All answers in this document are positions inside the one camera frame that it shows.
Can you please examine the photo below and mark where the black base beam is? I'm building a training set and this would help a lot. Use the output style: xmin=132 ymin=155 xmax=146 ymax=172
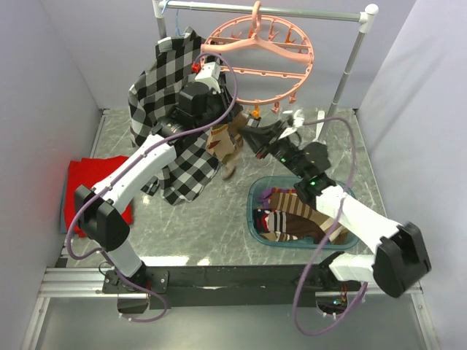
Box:
xmin=102 ymin=265 xmax=360 ymax=307

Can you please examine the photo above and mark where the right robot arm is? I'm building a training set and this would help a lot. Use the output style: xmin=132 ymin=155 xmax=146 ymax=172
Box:
xmin=240 ymin=119 xmax=432 ymax=298

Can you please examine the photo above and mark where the red folded cloth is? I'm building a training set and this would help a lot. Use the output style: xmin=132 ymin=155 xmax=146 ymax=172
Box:
xmin=60 ymin=155 xmax=133 ymax=238

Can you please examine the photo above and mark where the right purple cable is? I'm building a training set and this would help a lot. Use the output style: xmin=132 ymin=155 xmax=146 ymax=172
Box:
xmin=293 ymin=117 xmax=368 ymax=336

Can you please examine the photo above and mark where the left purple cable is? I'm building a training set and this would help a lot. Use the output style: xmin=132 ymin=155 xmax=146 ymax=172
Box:
xmin=65 ymin=52 xmax=240 ymax=324

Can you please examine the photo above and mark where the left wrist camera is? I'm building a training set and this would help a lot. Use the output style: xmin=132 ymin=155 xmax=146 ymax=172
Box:
xmin=195 ymin=61 xmax=221 ymax=93

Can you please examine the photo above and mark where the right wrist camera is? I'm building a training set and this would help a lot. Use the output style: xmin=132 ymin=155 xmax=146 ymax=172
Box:
xmin=283 ymin=109 xmax=304 ymax=136

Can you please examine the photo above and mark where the purple cable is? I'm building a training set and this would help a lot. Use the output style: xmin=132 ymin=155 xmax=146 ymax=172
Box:
xmin=293 ymin=117 xmax=368 ymax=336
xmin=65 ymin=52 xmax=240 ymax=324

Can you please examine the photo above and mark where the beige striped sock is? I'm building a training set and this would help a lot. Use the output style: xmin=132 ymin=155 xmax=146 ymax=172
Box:
xmin=206 ymin=125 xmax=236 ymax=164
xmin=221 ymin=112 xmax=247 ymax=181

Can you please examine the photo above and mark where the brown striped sock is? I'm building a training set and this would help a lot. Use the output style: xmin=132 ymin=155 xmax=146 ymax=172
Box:
xmin=252 ymin=187 xmax=333 ymax=244

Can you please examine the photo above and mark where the metal clothes rack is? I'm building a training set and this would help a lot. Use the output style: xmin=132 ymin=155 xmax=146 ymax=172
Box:
xmin=153 ymin=1 xmax=379 ymax=142

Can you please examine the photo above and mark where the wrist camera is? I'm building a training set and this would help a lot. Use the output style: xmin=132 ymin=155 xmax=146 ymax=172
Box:
xmin=283 ymin=109 xmax=304 ymax=136
xmin=195 ymin=61 xmax=221 ymax=93

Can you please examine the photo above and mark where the black white checkered shirt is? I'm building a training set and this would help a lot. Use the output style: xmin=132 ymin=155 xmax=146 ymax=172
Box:
xmin=128 ymin=25 xmax=252 ymax=206

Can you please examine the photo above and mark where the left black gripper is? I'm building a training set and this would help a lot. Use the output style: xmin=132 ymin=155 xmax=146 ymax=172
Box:
xmin=195 ymin=85 xmax=243 ymax=131

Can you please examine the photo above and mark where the pink round clip hanger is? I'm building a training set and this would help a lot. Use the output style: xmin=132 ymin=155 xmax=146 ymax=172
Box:
xmin=201 ymin=1 xmax=314 ymax=113

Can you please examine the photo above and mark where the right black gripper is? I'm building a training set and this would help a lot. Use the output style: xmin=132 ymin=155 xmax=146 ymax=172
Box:
xmin=239 ymin=121 xmax=307 ymax=179

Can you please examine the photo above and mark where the blue wire hanger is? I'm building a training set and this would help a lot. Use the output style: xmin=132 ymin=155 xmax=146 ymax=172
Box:
xmin=161 ymin=0 xmax=182 ymax=36

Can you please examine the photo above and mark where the teal plastic basket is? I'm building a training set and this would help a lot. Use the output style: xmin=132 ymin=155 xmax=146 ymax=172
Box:
xmin=246 ymin=176 xmax=360 ymax=250

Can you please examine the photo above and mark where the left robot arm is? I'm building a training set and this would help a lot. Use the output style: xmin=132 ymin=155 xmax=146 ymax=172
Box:
xmin=69 ymin=81 xmax=238 ymax=293

